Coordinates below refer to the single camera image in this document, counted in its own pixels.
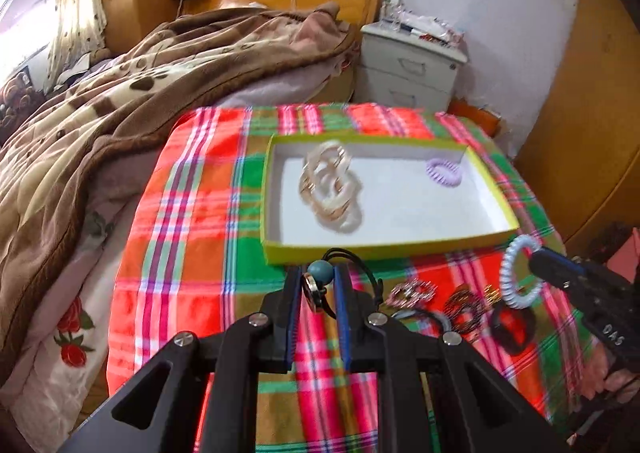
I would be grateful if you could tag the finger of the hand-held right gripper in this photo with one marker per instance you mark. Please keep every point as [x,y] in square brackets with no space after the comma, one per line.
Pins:
[547,258]

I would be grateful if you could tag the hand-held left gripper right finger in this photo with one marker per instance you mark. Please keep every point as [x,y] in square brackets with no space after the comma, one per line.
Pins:
[342,318]

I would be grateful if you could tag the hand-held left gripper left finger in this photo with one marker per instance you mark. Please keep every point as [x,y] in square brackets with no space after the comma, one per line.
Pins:
[295,318]

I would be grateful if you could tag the rhinestone heart hair clip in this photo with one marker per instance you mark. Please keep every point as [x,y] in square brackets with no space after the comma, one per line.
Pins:
[400,290]

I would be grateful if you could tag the black smart band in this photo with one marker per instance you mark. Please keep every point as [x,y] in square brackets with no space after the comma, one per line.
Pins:
[500,338]

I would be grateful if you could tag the cream pearl hair claw clip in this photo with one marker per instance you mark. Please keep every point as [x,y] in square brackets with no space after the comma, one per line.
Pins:
[320,205]

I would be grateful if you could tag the green-edged white cardboard box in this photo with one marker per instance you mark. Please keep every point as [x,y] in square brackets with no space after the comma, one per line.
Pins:
[400,213]

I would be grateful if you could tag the person's right hand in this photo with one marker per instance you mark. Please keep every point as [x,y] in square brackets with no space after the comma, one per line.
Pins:
[607,378]

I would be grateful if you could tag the red green plaid cloth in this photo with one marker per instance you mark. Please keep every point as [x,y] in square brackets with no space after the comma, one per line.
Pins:
[200,233]

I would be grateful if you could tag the wooden wardrobe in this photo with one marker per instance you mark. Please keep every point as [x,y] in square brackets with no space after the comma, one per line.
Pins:
[590,108]

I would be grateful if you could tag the grey nightstand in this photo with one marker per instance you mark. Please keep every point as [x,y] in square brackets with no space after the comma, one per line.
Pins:
[400,83]

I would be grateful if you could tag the pale pink blanket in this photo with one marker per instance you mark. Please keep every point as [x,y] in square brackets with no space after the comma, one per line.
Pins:
[290,83]

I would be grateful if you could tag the white floral bed sheet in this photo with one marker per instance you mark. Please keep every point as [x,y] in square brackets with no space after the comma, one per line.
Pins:
[65,368]

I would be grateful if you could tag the clutter pile on nightstand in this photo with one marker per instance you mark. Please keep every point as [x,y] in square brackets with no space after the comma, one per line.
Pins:
[435,30]

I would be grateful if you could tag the brown paw print blanket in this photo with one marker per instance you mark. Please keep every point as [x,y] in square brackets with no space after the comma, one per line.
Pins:
[125,108]

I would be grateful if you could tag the clear glass container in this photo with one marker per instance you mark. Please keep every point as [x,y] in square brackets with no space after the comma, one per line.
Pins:
[392,13]

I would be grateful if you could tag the brown plush toy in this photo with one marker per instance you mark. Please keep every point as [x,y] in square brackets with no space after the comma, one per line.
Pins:
[15,98]

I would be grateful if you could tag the dotted cream curtain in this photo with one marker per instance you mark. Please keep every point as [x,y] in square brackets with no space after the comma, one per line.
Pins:
[75,8]

